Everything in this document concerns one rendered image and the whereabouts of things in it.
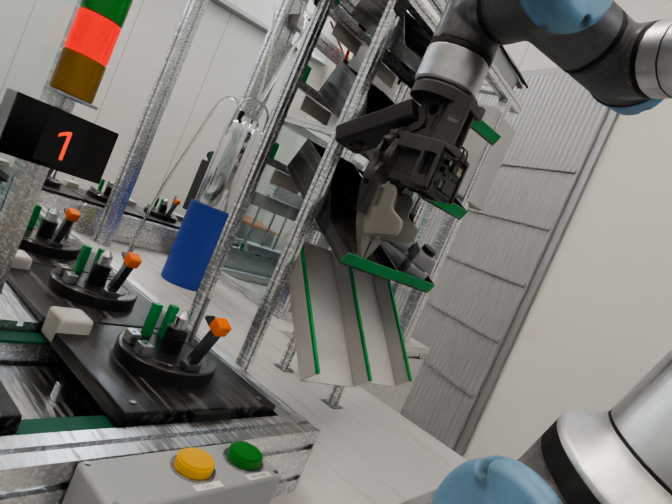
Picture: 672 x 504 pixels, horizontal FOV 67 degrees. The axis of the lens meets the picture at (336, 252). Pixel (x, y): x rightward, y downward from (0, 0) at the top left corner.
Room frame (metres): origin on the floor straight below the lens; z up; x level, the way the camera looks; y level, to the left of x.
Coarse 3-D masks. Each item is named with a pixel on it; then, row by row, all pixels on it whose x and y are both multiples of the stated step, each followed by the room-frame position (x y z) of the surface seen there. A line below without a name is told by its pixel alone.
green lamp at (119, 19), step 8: (88, 0) 0.60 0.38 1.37; (96, 0) 0.60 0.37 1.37; (104, 0) 0.60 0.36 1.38; (112, 0) 0.60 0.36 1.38; (120, 0) 0.61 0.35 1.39; (128, 0) 0.62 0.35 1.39; (88, 8) 0.60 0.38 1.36; (96, 8) 0.60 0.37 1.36; (104, 8) 0.60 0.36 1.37; (112, 8) 0.60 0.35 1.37; (120, 8) 0.61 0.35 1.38; (128, 8) 0.62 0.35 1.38; (104, 16) 0.60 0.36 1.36; (112, 16) 0.61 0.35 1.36; (120, 16) 0.62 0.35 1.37; (120, 24) 0.62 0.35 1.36
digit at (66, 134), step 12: (48, 120) 0.59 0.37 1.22; (60, 120) 0.60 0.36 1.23; (72, 120) 0.61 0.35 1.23; (48, 132) 0.59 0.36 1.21; (60, 132) 0.60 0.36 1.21; (72, 132) 0.61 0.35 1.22; (84, 132) 0.62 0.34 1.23; (48, 144) 0.59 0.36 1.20; (60, 144) 0.60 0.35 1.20; (72, 144) 0.61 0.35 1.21; (36, 156) 0.59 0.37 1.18; (48, 156) 0.60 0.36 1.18; (60, 156) 0.61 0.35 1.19; (72, 156) 0.62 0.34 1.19; (72, 168) 0.62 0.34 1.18
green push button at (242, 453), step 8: (232, 448) 0.54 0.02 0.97; (240, 448) 0.55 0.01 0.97; (248, 448) 0.56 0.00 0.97; (256, 448) 0.57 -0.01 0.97; (232, 456) 0.54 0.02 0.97; (240, 456) 0.54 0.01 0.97; (248, 456) 0.54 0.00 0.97; (256, 456) 0.55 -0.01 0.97; (240, 464) 0.53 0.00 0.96; (248, 464) 0.53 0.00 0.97; (256, 464) 0.54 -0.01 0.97
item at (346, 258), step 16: (304, 144) 0.98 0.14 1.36; (304, 160) 0.97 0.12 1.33; (320, 160) 0.93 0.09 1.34; (304, 176) 0.95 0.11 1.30; (336, 176) 1.07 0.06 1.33; (352, 176) 1.05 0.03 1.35; (304, 192) 0.94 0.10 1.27; (336, 192) 1.07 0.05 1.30; (352, 192) 1.04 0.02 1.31; (320, 208) 0.89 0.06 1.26; (336, 208) 1.01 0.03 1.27; (352, 208) 1.02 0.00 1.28; (320, 224) 0.88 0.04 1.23; (336, 224) 0.94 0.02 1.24; (352, 224) 1.00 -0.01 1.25; (336, 240) 0.84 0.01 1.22; (352, 240) 0.93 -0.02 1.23; (336, 256) 0.83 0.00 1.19; (352, 256) 0.81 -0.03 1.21; (368, 256) 0.92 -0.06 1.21; (384, 256) 0.92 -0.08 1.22; (368, 272) 0.86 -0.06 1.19; (384, 272) 0.88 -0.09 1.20
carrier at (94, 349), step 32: (64, 320) 0.65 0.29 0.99; (64, 352) 0.62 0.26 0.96; (96, 352) 0.64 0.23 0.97; (128, 352) 0.63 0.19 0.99; (160, 352) 0.67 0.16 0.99; (96, 384) 0.57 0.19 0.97; (128, 384) 0.59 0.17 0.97; (160, 384) 0.63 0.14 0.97; (192, 384) 0.65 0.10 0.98; (224, 384) 0.71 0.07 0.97; (128, 416) 0.53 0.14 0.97; (160, 416) 0.56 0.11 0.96; (256, 416) 0.69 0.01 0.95
